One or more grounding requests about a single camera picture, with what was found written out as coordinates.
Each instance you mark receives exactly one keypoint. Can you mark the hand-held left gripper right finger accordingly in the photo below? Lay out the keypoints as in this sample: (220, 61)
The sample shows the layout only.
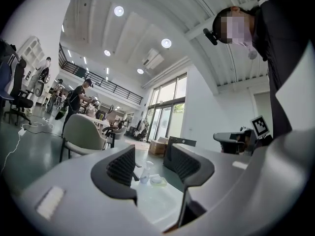
(197, 169)

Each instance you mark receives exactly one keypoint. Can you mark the glass doors with dark frames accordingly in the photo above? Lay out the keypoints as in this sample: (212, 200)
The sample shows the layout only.
(167, 107)

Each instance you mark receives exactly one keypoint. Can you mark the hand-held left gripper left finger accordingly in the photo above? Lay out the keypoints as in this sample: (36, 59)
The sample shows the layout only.
(115, 181)

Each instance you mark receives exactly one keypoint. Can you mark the green bag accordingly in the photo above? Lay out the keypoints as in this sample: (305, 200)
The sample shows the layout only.
(61, 112)

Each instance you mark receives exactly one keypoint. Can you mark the white ceiling air conditioner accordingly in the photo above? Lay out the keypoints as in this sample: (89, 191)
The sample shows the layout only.
(152, 59)

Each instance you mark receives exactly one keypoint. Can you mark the white table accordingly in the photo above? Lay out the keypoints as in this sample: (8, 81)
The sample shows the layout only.
(99, 123)

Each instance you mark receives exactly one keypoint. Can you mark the round ceiling light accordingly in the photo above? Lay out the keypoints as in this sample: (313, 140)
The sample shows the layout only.
(140, 71)
(107, 52)
(118, 10)
(166, 43)

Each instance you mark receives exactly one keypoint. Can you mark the cardboard box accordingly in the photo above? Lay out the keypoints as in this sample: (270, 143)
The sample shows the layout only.
(157, 145)

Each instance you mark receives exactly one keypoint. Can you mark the pale face mask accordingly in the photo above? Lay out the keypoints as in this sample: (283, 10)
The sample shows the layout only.
(240, 31)

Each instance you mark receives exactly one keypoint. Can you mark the black balcony railing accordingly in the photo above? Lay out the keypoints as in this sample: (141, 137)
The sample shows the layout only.
(108, 85)

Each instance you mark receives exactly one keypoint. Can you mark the black head-worn camera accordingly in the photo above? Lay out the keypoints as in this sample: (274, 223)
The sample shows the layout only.
(210, 36)

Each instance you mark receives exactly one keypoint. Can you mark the person's black-clothed body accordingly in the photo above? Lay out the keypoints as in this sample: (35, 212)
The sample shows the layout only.
(278, 58)

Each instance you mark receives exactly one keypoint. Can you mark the small translucent dish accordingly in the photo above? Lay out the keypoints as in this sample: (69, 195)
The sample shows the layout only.
(158, 180)

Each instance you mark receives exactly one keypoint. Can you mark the white wall cabinet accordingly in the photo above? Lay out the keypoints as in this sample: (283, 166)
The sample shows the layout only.
(30, 50)

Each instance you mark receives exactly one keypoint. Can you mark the person's head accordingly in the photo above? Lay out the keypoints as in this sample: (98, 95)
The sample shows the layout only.
(240, 12)

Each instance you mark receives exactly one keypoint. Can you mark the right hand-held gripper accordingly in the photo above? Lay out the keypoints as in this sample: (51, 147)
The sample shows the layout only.
(256, 136)

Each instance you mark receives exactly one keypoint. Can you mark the white spray bottle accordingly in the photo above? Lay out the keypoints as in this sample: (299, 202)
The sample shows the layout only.
(145, 174)

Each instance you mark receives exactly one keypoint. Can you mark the white power strip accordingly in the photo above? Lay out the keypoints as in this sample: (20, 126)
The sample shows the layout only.
(22, 132)

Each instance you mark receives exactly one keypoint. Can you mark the grey armchair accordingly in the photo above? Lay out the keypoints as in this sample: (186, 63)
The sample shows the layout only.
(118, 133)

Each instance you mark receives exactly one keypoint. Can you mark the black flat panel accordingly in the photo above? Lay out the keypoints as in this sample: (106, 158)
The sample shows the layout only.
(183, 141)

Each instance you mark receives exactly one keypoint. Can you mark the beige armchair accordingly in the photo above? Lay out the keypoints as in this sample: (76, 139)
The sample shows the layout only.
(82, 134)

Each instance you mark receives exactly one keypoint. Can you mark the black office chair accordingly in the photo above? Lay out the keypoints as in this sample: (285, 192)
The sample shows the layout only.
(19, 92)

